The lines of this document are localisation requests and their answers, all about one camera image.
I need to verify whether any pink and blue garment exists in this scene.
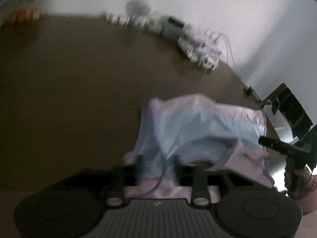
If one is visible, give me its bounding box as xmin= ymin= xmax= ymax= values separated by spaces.
xmin=124 ymin=94 xmax=274 ymax=199

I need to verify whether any folded patterned clothes stack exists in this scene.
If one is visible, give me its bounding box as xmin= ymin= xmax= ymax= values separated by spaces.
xmin=178 ymin=25 xmax=222 ymax=71

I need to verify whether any person's right hand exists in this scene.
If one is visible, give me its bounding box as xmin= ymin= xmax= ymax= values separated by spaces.
xmin=284 ymin=167 xmax=316 ymax=214

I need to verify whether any small black table clamp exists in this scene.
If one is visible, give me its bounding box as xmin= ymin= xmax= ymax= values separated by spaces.
xmin=243 ymin=86 xmax=261 ymax=103

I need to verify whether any grey box with black device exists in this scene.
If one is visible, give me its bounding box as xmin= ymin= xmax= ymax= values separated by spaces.
xmin=147 ymin=16 xmax=185 ymax=38

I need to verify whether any white round fan toy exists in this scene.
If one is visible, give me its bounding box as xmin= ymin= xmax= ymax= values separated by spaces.
xmin=125 ymin=0 xmax=152 ymax=16

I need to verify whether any snack bag with oranges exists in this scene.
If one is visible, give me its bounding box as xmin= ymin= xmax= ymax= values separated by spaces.
xmin=1 ymin=0 xmax=48 ymax=27

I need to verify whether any white charging cable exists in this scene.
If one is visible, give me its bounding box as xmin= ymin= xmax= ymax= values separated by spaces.
xmin=210 ymin=31 xmax=246 ymax=81

